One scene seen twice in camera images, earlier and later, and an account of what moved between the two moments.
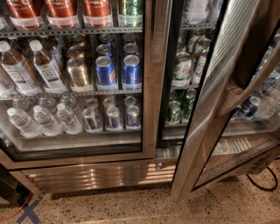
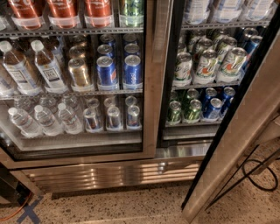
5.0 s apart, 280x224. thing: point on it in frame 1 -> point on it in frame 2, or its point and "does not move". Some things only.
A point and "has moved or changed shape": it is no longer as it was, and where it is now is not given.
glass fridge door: (235, 124) has moved or changed shape
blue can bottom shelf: (236, 114) -> (226, 104)
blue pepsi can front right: (131, 72) does not move
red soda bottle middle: (62, 13) does not move
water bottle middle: (48, 125) does not move
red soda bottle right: (97, 13) does not move
